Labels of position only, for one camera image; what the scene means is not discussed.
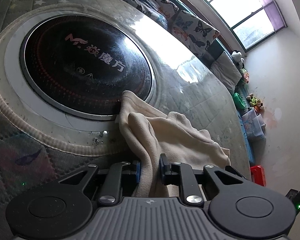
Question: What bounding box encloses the cream knit sweater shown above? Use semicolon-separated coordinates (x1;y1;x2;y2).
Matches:
119;91;231;198

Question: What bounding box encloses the red plastic stool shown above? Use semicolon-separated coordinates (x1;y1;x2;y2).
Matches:
250;165;266;186

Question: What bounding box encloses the clear plastic storage box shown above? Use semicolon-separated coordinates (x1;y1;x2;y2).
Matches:
242;108;266;141

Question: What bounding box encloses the green plastic basin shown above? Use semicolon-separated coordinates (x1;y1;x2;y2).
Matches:
232;93;246;110

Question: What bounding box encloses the colourful plush toys pile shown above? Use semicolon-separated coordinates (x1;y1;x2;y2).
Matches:
246;93;264;114

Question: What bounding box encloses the round black induction cooker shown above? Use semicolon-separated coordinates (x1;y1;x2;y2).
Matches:
19;14;153;120

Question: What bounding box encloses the white grey cushion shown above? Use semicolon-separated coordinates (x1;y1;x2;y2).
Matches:
210;51;242;95

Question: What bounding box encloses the orange green plush toy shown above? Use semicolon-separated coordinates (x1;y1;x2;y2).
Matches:
242;72;250;84

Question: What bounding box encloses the panda plush toy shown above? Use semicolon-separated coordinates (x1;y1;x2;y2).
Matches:
231;50;244;69

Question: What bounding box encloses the large butterfly cushion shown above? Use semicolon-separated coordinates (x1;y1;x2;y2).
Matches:
171;10;220;58

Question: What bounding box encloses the small butterfly cushion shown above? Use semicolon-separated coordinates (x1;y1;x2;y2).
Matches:
124;0;179;30

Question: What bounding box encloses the green framed window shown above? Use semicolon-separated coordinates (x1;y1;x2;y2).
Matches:
186;0;287;51

